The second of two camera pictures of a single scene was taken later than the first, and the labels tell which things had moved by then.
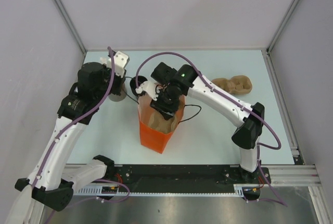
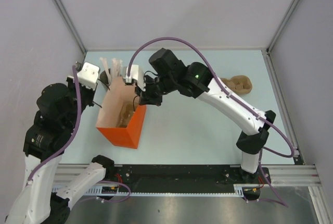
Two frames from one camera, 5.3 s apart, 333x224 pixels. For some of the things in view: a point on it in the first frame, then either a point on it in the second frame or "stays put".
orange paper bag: x=155 y=131 → x=121 y=116
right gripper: x=168 y=112 → x=146 y=97
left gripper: x=119 y=81 → x=92 y=93
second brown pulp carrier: x=237 y=85 stays put
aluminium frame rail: x=293 y=175 stays put
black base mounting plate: x=189 y=174 stays put
